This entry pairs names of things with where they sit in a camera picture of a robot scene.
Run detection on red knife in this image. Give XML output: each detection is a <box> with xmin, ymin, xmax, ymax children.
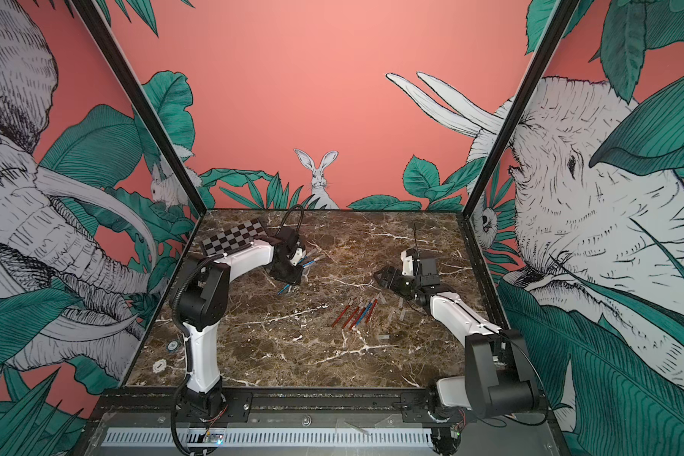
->
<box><xmin>365</xmin><ymin>298</ymin><xmax>378</xmax><ymax>324</ymax></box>
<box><xmin>348</xmin><ymin>306</ymin><xmax>368</xmax><ymax>331</ymax></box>
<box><xmin>332</xmin><ymin>305</ymin><xmax>352</xmax><ymax>328</ymax></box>
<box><xmin>342</xmin><ymin>307</ymin><xmax>361</xmax><ymax>329</ymax></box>

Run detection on blue knife bottom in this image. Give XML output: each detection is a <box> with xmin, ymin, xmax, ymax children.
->
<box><xmin>355</xmin><ymin>300</ymin><xmax>376</xmax><ymax>328</ymax></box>

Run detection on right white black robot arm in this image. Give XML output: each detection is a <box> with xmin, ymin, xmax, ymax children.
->
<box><xmin>374</xmin><ymin>248</ymin><xmax>542</xmax><ymax>418</ymax></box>

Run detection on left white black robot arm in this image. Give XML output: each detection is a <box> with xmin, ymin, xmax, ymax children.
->
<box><xmin>173</xmin><ymin>227</ymin><xmax>306</xmax><ymax>397</ymax></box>

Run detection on blue knife far top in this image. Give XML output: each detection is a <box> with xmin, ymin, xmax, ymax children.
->
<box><xmin>302</xmin><ymin>256</ymin><xmax>324</xmax><ymax>268</ymax></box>

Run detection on black white checkerboard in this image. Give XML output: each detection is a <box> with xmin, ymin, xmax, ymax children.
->
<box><xmin>201</xmin><ymin>218</ymin><xmax>267</xmax><ymax>257</ymax></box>

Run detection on round table hole grommet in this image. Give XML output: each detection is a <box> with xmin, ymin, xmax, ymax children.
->
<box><xmin>166</xmin><ymin>340</ymin><xmax>181</xmax><ymax>353</ymax></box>

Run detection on white round table grommet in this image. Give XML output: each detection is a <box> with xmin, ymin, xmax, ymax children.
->
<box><xmin>152</xmin><ymin>359</ymin><xmax>167</xmax><ymax>374</ymax></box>

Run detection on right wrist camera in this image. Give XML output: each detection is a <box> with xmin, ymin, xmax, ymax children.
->
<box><xmin>401</xmin><ymin>250</ymin><xmax>415</xmax><ymax>277</ymax></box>

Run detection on left black camera cable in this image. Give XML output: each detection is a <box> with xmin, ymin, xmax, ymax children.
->
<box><xmin>277</xmin><ymin>203</ymin><xmax>307</xmax><ymax>235</ymax></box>

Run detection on white perforated cable duct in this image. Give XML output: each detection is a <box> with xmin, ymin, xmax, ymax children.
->
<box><xmin>100</xmin><ymin>427</ymin><xmax>433</xmax><ymax>450</ymax></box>

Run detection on black front rail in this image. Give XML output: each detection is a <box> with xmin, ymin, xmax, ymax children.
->
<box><xmin>91</xmin><ymin>387</ymin><xmax>477</xmax><ymax>427</ymax></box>

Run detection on right black frame post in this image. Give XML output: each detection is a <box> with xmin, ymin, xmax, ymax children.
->
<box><xmin>463</xmin><ymin>0</ymin><xmax>579</xmax><ymax>220</ymax></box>

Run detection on black frame post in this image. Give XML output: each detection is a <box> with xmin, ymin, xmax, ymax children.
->
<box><xmin>463</xmin><ymin>0</ymin><xmax>579</xmax><ymax>220</ymax></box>
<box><xmin>71</xmin><ymin>0</ymin><xmax>207</xmax><ymax>218</ymax></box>

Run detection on left black frame post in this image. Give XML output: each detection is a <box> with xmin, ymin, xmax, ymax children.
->
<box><xmin>71</xmin><ymin>0</ymin><xmax>207</xmax><ymax>218</ymax></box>

